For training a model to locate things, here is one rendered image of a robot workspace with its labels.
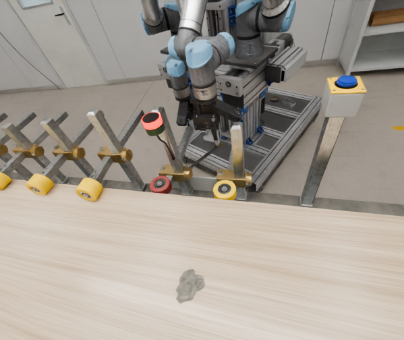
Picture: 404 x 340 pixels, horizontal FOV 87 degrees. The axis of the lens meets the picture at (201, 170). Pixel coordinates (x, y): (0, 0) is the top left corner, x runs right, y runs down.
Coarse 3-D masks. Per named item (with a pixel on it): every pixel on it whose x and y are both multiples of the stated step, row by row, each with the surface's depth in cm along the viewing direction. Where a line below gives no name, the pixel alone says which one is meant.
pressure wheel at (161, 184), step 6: (156, 180) 83; (162, 180) 83; (168, 180) 82; (150, 186) 81; (156, 186) 81; (162, 186) 81; (168, 186) 80; (156, 192) 80; (162, 192) 80; (168, 192) 82
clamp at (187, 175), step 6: (168, 168) 91; (186, 168) 90; (162, 174) 91; (168, 174) 90; (174, 174) 89; (180, 174) 88; (186, 174) 88; (174, 180) 92; (180, 180) 91; (186, 180) 89
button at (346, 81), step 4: (344, 76) 50; (348, 76) 50; (352, 76) 50; (340, 80) 49; (344, 80) 49; (348, 80) 49; (352, 80) 48; (356, 80) 49; (340, 84) 49; (344, 84) 49; (348, 84) 48; (352, 84) 48
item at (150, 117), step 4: (152, 112) 67; (144, 116) 66; (148, 116) 65; (152, 116) 65; (156, 116) 65; (144, 120) 64; (148, 120) 64; (152, 120) 64; (156, 136) 70; (160, 140) 72; (168, 148) 77; (172, 156) 80
